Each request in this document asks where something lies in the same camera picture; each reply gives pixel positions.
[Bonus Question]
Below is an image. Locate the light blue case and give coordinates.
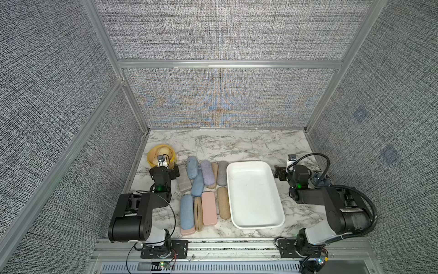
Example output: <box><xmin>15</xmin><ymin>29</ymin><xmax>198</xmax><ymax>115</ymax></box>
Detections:
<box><xmin>191</xmin><ymin>170</ymin><xmax>204</xmax><ymax>197</ymax></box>
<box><xmin>187</xmin><ymin>156</ymin><xmax>199</xmax><ymax>179</ymax></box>
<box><xmin>180</xmin><ymin>195</ymin><xmax>195</xmax><ymax>230</ymax></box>

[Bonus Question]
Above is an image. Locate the purple fabric glasses case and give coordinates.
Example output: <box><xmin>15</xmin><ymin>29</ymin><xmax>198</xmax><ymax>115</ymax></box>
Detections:
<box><xmin>201</xmin><ymin>160</ymin><xmax>216</xmax><ymax>188</ymax></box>

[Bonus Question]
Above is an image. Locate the tan glasses case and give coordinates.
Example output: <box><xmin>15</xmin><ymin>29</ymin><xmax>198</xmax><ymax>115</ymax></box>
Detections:
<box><xmin>206</xmin><ymin>163</ymin><xmax>219</xmax><ymax>189</ymax></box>
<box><xmin>217</xmin><ymin>187</ymin><xmax>231</xmax><ymax>220</ymax></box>
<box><xmin>193</xmin><ymin>196</ymin><xmax>204</xmax><ymax>232</ymax></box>

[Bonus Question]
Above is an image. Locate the grey-beige rectangular glasses case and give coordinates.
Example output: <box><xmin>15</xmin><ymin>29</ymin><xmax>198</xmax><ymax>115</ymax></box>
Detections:
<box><xmin>176</xmin><ymin>166</ymin><xmax>192</xmax><ymax>193</ymax></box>

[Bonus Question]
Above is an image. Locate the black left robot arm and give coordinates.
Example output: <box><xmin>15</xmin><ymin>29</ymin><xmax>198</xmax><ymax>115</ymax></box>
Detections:
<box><xmin>108</xmin><ymin>164</ymin><xmax>180</xmax><ymax>246</ymax></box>

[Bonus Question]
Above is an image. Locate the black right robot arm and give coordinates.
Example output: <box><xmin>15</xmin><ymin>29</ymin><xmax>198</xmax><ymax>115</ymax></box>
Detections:
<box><xmin>274</xmin><ymin>164</ymin><xmax>378</xmax><ymax>257</ymax></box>

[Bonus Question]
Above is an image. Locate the white plastic storage tray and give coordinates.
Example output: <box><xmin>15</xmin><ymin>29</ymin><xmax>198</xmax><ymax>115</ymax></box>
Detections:
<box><xmin>227</xmin><ymin>161</ymin><xmax>285</xmax><ymax>230</ymax></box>

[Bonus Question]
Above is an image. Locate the pink glasses case right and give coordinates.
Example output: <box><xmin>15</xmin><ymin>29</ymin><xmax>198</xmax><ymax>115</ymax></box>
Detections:
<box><xmin>201</xmin><ymin>192</ymin><xmax>217</xmax><ymax>226</ymax></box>

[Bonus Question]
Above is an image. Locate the pink glasses case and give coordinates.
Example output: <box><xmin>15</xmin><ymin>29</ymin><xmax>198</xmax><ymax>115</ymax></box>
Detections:
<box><xmin>201</xmin><ymin>192</ymin><xmax>217</xmax><ymax>226</ymax></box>
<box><xmin>180</xmin><ymin>226</ymin><xmax>196</xmax><ymax>236</ymax></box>

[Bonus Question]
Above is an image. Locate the grey fabric glasses case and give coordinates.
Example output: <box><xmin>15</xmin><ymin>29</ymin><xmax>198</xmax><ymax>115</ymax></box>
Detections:
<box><xmin>217</xmin><ymin>161</ymin><xmax>228</xmax><ymax>187</ymax></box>

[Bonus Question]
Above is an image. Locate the pink glasses case left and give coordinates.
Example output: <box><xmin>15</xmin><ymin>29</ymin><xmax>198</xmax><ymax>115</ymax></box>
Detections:
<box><xmin>180</xmin><ymin>226</ymin><xmax>196</xmax><ymax>236</ymax></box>

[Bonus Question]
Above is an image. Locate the yellow bamboo steamer basket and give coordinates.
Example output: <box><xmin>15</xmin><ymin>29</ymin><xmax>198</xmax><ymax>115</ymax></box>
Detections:
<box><xmin>147</xmin><ymin>145</ymin><xmax>176</xmax><ymax>169</ymax></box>

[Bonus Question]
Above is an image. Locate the dark blue flower bowl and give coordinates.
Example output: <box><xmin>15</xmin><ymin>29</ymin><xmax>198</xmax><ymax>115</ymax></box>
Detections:
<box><xmin>310</xmin><ymin>171</ymin><xmax>333</xmax><ymax>187</ymax></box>

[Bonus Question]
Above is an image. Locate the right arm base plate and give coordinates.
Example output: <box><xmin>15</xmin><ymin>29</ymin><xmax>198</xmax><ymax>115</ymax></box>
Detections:
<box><xmin>276</xmin><ymin>238</ymin><xmax>305</xmax><ymax>259</ymax></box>

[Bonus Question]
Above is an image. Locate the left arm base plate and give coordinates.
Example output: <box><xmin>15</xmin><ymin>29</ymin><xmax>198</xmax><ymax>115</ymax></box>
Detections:
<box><xmin>140</xmin><ymin>240</ymin><xmax>189</xmax><ymax>260</ymax></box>

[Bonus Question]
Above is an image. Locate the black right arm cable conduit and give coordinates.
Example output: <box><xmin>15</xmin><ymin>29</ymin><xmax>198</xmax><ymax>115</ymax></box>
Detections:
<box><xmin>290</xmin><ymin>152</ymin><xmax>378</xmax><ymax>239</ymax></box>

